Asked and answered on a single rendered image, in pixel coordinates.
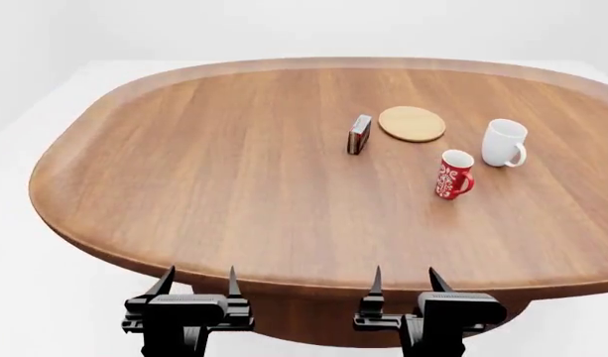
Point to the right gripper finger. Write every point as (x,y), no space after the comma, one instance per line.
(376,290)
(438,282)

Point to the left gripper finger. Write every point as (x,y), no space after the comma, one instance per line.
(234,288)
(163,286)

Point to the chocolate pudding box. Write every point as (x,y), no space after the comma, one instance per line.
(358,135)

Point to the round wooden plate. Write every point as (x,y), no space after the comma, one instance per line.
(411,123)

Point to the red mug white pattern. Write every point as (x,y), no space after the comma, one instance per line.
(451,178)

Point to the plain white mug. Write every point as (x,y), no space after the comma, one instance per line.
(499,147)

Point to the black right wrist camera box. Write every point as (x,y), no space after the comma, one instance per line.
(459,306)

